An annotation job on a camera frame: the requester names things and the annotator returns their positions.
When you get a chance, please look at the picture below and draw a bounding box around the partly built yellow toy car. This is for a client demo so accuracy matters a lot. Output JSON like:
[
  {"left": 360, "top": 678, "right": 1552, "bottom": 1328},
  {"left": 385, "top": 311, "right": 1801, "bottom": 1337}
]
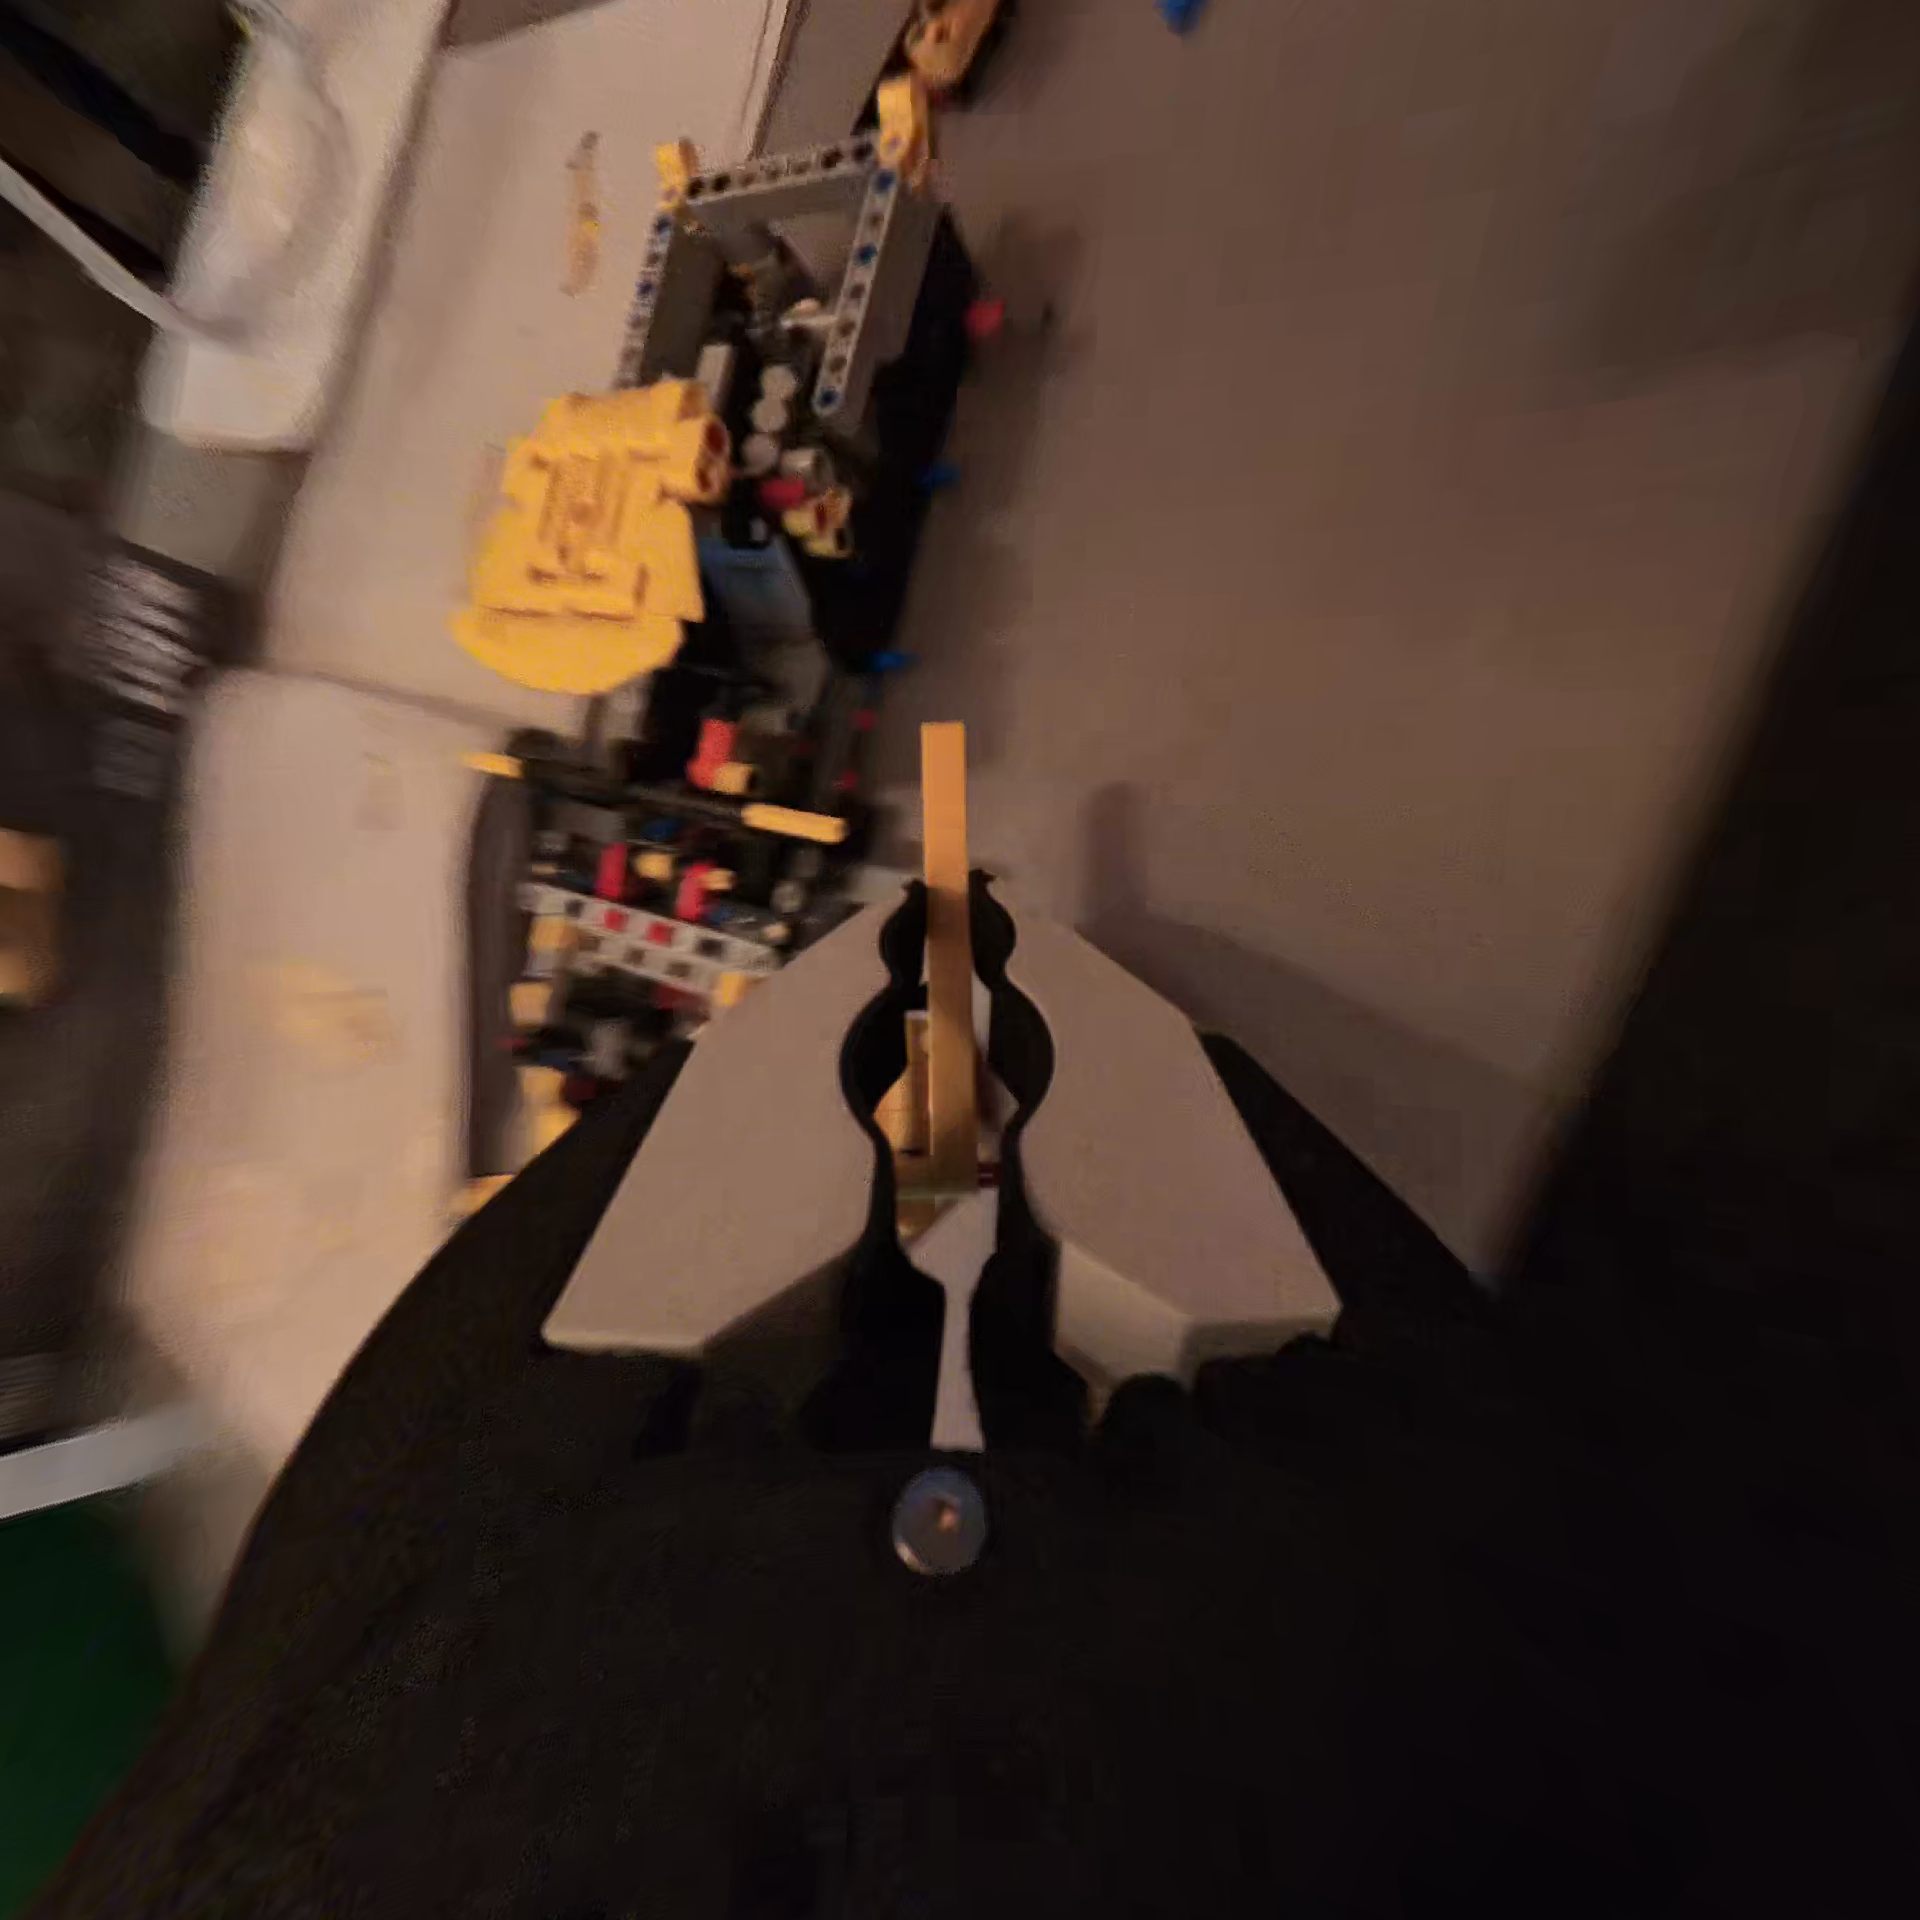
[{"left": 450, "top": 65, "right": 1009, "bottom": 1188}]

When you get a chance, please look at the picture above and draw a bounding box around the small yellow curved panel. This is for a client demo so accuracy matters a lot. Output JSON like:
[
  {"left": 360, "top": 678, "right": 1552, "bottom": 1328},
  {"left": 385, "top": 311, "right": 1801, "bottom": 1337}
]
[{"left": 874, "top": 1008, "right": 1004, "bottom": 1202}]

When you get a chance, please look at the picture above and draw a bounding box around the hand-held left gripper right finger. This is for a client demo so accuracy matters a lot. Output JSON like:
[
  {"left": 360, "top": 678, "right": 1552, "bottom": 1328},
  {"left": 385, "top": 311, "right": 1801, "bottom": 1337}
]
[{"left": 966, "top": 873, "right": 1342, "bottom": 1450}]

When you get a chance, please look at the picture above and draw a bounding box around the open instruction booklet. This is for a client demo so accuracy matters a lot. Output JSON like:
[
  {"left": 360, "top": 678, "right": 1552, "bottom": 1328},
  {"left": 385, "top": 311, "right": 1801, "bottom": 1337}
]
[{"left": 126, "top": 0, "right": 798, "bottom": 1502}]

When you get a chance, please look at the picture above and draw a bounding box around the long yellow holed beam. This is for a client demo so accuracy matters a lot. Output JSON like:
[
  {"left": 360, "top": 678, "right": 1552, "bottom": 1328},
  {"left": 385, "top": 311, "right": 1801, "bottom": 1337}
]
[{"left": 917, "top": 722, "right": 977, "bottom": 1193}]

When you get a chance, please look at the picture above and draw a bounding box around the black perforated foam pad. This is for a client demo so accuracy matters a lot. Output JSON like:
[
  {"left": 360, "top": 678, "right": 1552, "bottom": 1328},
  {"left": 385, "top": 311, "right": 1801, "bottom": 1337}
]
[{"left": 1475, "top": 300, "right": 1920, "bottom": 1920}]

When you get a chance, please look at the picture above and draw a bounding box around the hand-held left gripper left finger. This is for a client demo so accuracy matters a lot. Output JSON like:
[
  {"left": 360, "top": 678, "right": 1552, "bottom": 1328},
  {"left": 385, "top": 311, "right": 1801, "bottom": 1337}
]
[{"left": 542, "top": 881, "right": 920, "bottom": 1450}]

